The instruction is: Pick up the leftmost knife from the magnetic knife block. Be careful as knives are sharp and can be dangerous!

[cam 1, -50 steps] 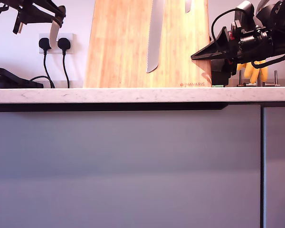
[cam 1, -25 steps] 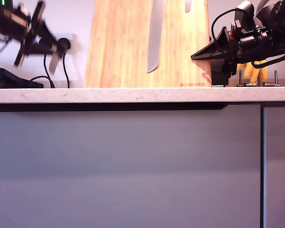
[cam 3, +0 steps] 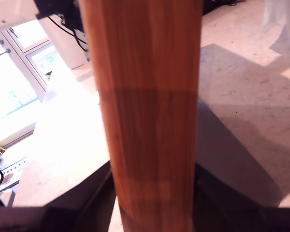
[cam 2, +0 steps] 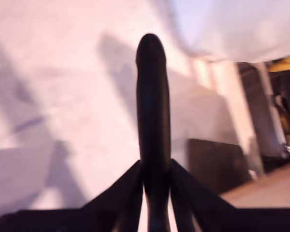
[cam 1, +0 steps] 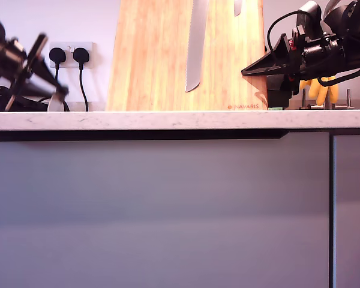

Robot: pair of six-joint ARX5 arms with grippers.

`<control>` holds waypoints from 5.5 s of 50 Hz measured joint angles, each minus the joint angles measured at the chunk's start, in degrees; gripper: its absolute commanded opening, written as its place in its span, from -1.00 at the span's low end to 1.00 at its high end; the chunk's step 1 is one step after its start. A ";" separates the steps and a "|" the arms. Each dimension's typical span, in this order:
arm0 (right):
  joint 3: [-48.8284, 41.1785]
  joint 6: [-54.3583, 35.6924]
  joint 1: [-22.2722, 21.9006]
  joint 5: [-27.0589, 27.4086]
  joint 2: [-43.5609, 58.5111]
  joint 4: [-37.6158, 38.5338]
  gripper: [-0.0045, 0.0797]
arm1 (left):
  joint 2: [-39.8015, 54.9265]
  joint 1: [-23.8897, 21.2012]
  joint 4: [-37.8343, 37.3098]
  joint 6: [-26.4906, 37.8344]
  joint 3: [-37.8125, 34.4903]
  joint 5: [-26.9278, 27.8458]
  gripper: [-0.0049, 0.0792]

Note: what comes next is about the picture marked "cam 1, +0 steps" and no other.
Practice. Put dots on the wide grey cabinet door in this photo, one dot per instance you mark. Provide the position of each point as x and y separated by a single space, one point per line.
156 210

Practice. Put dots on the white double wall socket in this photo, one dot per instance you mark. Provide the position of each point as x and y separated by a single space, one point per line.
91 55

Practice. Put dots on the black countertop appliance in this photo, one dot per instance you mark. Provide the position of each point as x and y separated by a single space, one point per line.
33 107

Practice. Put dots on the yellow rubber glove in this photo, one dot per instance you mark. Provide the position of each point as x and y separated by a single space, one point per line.
316 91

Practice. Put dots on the narrow grey cabinet door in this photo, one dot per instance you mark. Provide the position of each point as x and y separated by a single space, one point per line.
354 210

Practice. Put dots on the wooden magnetic knife block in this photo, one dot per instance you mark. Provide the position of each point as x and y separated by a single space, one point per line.
150 75

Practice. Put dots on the wrist camera box on bracket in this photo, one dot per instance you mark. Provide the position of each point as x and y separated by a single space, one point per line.
310 13

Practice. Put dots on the small steel knife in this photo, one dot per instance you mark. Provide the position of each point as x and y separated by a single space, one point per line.
54 105

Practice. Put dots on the long serrated bread knife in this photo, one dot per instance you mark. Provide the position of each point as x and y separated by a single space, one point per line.
195 60

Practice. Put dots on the black mains plug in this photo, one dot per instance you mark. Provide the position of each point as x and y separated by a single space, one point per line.
57 55
81 55

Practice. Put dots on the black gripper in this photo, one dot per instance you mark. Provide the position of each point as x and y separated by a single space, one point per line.
319 57
18 63

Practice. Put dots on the small green sponge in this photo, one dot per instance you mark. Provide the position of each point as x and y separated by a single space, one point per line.
276 108

